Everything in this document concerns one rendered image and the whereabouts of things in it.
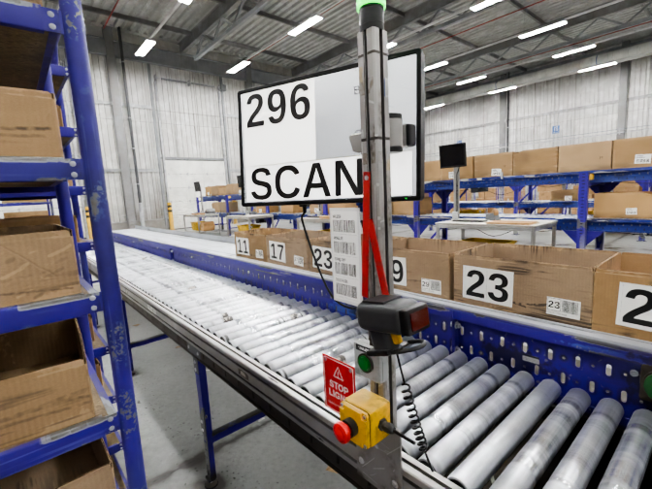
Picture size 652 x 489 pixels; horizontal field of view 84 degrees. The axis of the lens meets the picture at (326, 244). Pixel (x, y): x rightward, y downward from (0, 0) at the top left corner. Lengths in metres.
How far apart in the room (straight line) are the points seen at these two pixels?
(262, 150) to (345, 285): 0.42
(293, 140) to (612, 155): 5.18
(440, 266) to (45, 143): 1.11
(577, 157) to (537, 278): 4.68
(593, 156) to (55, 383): 5.67
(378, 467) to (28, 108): 0.86
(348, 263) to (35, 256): 0.51
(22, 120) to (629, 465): 1.15
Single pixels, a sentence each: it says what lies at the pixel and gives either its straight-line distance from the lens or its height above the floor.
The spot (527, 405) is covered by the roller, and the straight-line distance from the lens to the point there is 1.06.
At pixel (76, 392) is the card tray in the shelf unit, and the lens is 0.72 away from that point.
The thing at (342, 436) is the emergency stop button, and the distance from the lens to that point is 0.73.
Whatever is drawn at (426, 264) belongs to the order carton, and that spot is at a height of 1.00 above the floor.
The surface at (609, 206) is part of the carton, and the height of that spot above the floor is 0.94.
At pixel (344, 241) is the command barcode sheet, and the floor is 1.18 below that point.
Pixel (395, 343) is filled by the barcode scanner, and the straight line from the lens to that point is 0.65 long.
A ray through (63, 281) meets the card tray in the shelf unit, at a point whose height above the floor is 1.16.
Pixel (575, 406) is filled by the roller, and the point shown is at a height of 0.75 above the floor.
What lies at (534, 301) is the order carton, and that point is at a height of 0.94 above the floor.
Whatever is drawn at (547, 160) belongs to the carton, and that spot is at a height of 1.55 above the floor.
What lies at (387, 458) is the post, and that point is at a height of 0.75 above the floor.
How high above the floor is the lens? 1.28
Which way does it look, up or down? 8 degrees down
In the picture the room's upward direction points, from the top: 3 degrees counter-clockwise
